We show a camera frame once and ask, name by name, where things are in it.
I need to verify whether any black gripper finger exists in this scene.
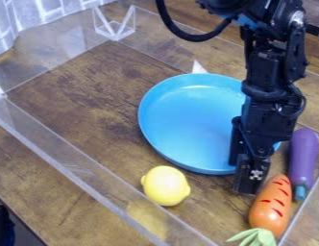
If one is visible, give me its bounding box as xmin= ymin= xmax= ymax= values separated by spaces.
xmin=233 ymin=154 xmax=271 ymax=195

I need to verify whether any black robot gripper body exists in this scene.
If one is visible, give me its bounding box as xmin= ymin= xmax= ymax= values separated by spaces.
xmin=229 ymin=84 xmax=305 ymax=165

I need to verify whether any purple toy eggplant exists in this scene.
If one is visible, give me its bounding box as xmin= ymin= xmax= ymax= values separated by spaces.
xmin=289 ymin=128 xmax=319 ymax=201

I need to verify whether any orange toy carrot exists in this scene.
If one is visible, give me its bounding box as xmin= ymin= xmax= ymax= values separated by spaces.
xmin=228 ymin=174 xmax=292 ymax=246

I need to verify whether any blue round plate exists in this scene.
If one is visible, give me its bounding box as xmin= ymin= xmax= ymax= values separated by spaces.
xmin=137 ymin=72 xmax=283 ymax=176

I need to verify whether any yellow toy lemon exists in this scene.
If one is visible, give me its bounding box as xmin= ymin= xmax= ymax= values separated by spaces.
xmin=141 ymin=165 xmax=190 ymax=207

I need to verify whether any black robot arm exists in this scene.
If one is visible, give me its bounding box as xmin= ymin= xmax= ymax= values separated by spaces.
xmin=197 ymin=0 xmax=308 ymax=194

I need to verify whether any white patterned curtain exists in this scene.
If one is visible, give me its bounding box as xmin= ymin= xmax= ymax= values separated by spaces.
xmin=0 ymin=0 xmax=115 ymax=55

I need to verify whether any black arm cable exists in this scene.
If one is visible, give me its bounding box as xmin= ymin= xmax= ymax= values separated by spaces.
xmin=154 ymin=0 xmax=235 ymax=43

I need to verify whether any clear acrylic enclosure wall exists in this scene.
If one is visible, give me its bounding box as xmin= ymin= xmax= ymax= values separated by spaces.
xmin=0 ymin=6 xmax=319 ymax=246

